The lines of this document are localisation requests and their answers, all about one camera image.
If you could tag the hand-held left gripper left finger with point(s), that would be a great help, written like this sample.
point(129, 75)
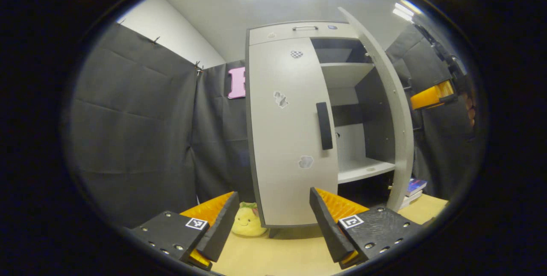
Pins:
point(220, 233)

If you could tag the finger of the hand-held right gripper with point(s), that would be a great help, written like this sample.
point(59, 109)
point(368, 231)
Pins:
point(429, 96)

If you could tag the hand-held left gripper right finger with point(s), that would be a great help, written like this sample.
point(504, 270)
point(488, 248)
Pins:
point(327, 229)

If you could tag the grey cabinet door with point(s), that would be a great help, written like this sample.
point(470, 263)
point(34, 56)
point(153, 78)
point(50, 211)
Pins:
point(286, 139)
point(401, 130)

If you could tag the grey double-door shoe cabinet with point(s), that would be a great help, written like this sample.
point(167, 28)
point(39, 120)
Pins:
point(376, 113)

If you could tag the white cabinet shelf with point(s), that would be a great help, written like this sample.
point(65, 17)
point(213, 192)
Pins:
point(363, 168)
point(344, 73)

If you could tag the grey cabinet drawer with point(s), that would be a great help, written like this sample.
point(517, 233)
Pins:
point(277, 33)

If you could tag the yellow plush toy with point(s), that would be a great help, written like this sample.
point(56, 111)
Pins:
point(248, 222)

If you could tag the small ceiling light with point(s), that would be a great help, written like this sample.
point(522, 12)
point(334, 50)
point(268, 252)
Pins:
point(406, 10)

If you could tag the white cover book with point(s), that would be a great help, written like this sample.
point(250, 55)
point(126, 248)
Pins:
point(410, 200)

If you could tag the blue cover book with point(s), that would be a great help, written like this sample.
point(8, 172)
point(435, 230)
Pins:
point(416, 186)

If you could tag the black backdrop cloth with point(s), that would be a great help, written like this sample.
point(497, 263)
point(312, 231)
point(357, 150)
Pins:
point(141, 139)

